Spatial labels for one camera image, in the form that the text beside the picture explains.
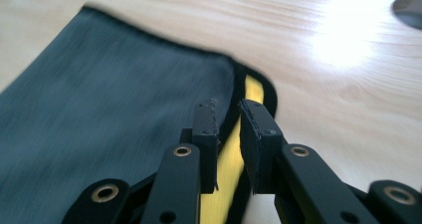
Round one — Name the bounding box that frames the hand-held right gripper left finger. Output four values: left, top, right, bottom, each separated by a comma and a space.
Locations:
191, 98, 221, 195

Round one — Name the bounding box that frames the dark grey cloth yellow lining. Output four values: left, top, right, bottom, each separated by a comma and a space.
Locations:
0, 4, 279, 224

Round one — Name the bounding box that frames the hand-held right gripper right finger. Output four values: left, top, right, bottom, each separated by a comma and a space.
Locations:
238, 99, 289, 196

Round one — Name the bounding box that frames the round dark table grommet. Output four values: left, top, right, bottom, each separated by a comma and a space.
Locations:
390, 0, 422, 31

